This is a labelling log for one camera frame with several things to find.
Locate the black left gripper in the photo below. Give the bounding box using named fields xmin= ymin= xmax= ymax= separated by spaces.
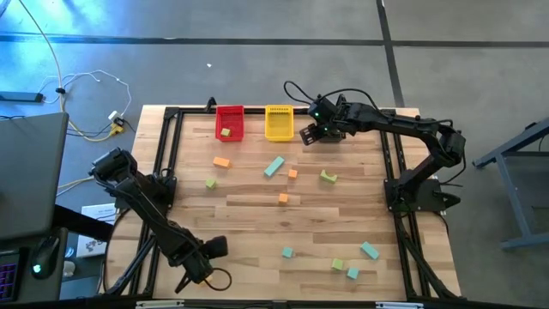
xmin=169 ymin=239 xmax=214 ymax=295

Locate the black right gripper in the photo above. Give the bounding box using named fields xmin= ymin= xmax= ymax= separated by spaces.
xmin=299 ymin=118 xmax=349 ymax=147

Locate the long blue block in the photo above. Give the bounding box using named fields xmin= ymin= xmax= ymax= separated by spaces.
xmin=262 ymin=155 xmax=287 ymax=179

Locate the yellow plastic basket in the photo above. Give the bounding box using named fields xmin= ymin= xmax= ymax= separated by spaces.
xmin=264 ymin=104 xmax=295 ymax=143

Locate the red plastic basket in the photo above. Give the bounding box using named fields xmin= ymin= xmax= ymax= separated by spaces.
xmin=214 ymin=105 xmax=245 ymax=142

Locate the white booklet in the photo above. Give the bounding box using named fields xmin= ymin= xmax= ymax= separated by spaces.
xmin=75 ymin=203 xmax=118 ymax=259

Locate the black diagonal bar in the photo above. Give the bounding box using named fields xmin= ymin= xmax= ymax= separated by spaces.
xmin=52 ymin=204 xmax=114 ymax=242

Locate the blue rectangular block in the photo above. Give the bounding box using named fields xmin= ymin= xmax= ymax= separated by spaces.
xmin=359 ymin=240 xmax=381 ymax=261

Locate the dark desk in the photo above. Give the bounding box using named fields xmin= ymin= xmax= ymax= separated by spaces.
xmin=0 ymin=226 xmax=76 ymax=304

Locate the black computer mouse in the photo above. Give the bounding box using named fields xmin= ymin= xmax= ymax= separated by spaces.
xmin=29 ymin=234 xmax=61 ymax=281

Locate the backlit keyboard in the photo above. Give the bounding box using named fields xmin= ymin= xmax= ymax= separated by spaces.
xmin=0 ymin=249 xmax=21 ymax=302

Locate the black power strip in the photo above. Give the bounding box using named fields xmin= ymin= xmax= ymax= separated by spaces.
xmin=0 ymin=90 xmax=45 ymax=104

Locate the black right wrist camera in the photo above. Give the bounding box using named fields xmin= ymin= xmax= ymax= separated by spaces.
xmin=308 ymin=96 xmax=335 ymax=125

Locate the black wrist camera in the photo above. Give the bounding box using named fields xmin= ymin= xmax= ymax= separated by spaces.
xmin=308 ymin=96 xmax=335 ymax=125
xmin=200 ymin=234 xmax=230 ymax=260

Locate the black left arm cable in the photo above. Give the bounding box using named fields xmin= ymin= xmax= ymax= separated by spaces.
xmin=209 ymin=267 xmax=233 ymax=293

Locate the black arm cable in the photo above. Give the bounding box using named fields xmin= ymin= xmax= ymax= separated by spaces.
xmin=282 ymin=80 xmax=381 ymax=113
xmin=209 ymin=267 xmax=233 ymax=293

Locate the silver bracket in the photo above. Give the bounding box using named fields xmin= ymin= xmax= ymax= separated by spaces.
xmin=376 ymin=301 xmax=424 ymax=309
xmin=136 ymin=300 xmax=185 ymax=308

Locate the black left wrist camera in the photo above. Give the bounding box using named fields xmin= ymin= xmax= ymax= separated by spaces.
xmin=200 ymin=234 xmax=230 ymax=260

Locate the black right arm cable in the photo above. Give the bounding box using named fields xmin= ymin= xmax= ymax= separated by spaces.
xmin=282 ymin=80 xmax=381 ymax=113

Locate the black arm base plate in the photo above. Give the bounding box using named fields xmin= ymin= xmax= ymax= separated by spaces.
xmin=148 ymin=170 xmax=178 ymax=210
xmin=383 ymin=177 xmax=462 ymax=214

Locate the black aluminium table frame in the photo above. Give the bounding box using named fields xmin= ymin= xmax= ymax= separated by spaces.
xmin=100 ymin=93 xmax=463 ymax=301

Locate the cream cable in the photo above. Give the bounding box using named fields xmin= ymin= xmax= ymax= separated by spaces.
xmin=57 ymin=174 xmax=96 ymax=193

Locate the grey metal table frame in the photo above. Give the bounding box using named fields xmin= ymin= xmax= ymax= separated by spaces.
xmin=473 ymin=116 xmax=549 ymax=251

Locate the white cable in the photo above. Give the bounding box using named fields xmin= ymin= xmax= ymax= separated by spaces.
xmin=38 ymin=70 xmax=132 ymax=119

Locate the yellow cable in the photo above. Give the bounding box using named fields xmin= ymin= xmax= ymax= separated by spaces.
xmin=16 ymin=0 xmax=125 ymax=142

